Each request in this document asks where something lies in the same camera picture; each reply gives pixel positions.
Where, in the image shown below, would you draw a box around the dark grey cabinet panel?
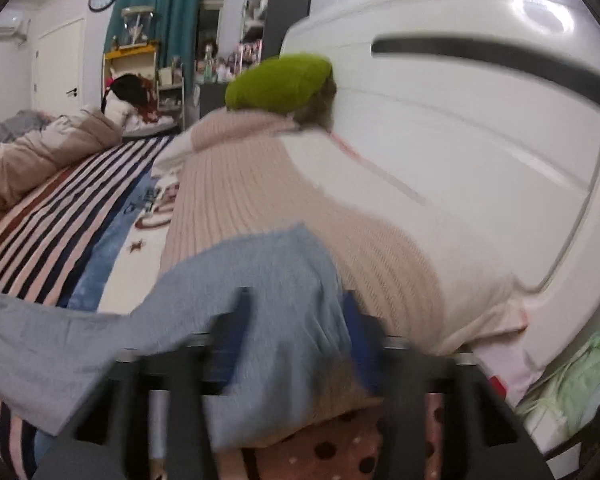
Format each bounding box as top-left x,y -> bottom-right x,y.
261,0 -> 315,61

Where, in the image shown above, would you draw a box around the black and white plush toy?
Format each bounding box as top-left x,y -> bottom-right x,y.
99,73 -> 154,127

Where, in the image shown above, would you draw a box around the grey cloth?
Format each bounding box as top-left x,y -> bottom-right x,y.
0,110 -> 57,144

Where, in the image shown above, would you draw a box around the yellow shelf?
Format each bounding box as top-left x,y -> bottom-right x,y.
102,41 -> 161,111

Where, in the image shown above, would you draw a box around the teal curtain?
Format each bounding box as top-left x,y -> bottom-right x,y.
103,0 -> 204,128

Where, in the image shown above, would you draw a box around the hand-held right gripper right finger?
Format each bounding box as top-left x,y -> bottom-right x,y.
342,290 -> 537,480

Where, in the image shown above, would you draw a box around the grey pants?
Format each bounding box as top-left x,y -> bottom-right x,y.
0,224 -> 357,452

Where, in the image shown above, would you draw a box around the white glossy headboard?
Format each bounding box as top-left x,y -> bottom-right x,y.
279,0 -> 600,393

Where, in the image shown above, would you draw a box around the striped bed sheet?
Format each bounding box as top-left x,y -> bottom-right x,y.
0,132 -> 182,480

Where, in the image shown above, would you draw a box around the white air conditioner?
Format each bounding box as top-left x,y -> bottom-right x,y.
0,14 -> 31,45

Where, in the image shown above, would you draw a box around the green knit hat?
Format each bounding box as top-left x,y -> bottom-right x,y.
224,53 -> 334,112

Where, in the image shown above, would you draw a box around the light green cloth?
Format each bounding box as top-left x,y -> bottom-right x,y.
516,319 -> 600,432

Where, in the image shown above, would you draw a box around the white wire rack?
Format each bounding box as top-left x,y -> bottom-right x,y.
156,64 -> 186,132

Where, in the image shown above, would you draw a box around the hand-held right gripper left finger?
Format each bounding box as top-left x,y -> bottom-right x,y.
55,287 -> 253,480

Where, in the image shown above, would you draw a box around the white door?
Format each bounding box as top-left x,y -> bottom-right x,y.
32,18 -> 86,119

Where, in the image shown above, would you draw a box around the beige duvet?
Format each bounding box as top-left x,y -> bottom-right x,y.
0,107 -> 124,217

